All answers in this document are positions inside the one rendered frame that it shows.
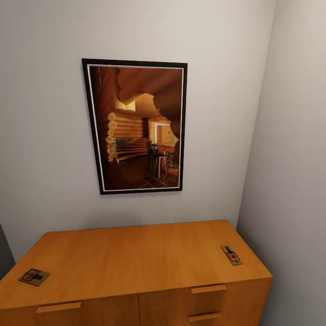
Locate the cabinet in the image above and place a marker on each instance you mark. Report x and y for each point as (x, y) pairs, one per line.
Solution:
(152, 275)

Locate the picture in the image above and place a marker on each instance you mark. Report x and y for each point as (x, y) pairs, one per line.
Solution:
(137, 111)

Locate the mousetrap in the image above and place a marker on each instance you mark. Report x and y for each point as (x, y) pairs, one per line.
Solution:
(234, 259)
(34, 277)

